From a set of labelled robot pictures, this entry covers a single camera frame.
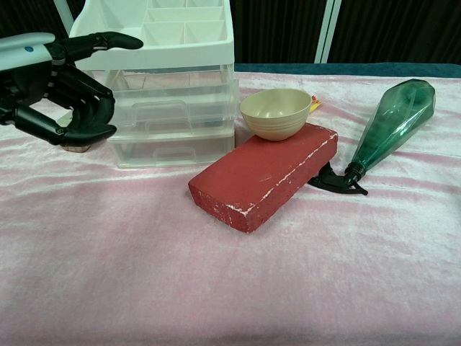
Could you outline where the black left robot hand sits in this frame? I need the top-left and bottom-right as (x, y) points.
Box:
(0, 31), (144, 146)

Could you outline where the clear drawer with wide handle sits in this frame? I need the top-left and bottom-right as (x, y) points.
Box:
(112, 79), (241, 128)

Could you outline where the clear drawer holding blue item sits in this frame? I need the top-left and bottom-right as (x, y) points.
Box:
(115, 107), (236, 133)

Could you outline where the wooden block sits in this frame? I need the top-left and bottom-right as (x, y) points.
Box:
(59, 111), (93, 154)

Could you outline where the beige bowl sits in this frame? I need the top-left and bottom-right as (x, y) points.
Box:
(239, 89), (313, 141)

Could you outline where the red brick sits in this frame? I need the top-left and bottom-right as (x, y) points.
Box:
(187, 121), (339, 235)

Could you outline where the pink fluffy cloth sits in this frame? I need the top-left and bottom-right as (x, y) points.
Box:
(0, 70), (461, 346)

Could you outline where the teal table cover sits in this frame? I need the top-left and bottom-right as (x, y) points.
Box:
(0, 62), (461, 79)

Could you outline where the green spray bottle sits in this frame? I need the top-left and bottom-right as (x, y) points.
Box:
(308, 79), (437, 196)

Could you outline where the thin white post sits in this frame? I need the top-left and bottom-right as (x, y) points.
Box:
(53, 0), (73, 37)

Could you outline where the clear drawer with small handle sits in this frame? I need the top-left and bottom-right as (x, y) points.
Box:
(107, 126), (236, 169)

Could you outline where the white plastic drawer organizer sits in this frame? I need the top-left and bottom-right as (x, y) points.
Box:
(68, 0), (237, 145)

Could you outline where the wide white post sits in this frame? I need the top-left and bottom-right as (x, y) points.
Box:
(314, 0), (342, 65)

